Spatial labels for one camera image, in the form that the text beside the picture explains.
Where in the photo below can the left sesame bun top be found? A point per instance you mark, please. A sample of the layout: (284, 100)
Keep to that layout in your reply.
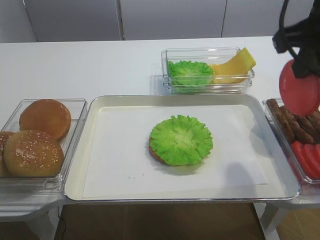
(4, 135)

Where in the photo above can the brown meat patty front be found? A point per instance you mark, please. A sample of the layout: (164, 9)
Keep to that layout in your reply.
(307, 126)

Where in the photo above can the yellow cheese slice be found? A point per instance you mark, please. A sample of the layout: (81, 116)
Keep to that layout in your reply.
(231, 71)

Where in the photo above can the red tomato slice middle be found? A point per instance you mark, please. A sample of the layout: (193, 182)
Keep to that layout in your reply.
(311, 159)

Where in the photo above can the clear plastic bun container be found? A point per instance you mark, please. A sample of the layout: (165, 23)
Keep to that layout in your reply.
(55, 184)

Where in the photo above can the red tomato slice front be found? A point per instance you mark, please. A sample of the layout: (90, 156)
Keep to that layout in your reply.
(301, 96)

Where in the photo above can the brown meat patty middle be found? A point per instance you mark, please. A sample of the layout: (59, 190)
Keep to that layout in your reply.
(299, 133)

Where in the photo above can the bottom bun under lettuce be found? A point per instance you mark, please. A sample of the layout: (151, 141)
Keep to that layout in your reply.
(153, 146)

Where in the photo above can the front sesame bun top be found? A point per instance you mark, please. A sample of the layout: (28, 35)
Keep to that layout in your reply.
(33, 153)

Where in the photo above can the clear lettuce cheese container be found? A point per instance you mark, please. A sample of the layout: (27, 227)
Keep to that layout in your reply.
(211, 55)

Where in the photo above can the white paper liner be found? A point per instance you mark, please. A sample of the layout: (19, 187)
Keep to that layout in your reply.
(120, 162)

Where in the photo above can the red tomato slice back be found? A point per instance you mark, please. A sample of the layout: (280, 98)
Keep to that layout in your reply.
(297, 147)

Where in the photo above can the brown meat patty back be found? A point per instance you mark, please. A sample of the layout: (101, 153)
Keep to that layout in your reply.
(282, 120)

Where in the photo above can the smooth orange bun bottom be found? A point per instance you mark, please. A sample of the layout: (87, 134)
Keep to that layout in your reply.
(46, 115)

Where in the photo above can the white metal tray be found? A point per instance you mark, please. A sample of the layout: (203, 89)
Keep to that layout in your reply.
(282, 183)

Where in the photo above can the green lettuce on bun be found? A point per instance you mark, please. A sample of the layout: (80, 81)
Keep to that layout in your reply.
(183, 140)

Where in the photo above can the green lettuce in container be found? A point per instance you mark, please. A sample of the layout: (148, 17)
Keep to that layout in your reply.
(190, 74)

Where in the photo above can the red tomato slice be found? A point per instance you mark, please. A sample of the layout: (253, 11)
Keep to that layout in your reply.
(311, 159)
(297, 147)
(301, 96)

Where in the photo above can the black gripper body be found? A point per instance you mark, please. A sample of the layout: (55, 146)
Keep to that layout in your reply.
(301, 40)

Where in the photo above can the clear patty tomato container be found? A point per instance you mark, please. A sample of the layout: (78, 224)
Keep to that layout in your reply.
(308, 186)

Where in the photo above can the sesame bun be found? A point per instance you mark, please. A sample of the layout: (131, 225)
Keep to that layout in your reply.
(33, 153)
(4, 135)

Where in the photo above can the brown meat patty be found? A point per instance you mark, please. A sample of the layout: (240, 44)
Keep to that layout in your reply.
(307, 126)
(299, 133)
(282, 120)

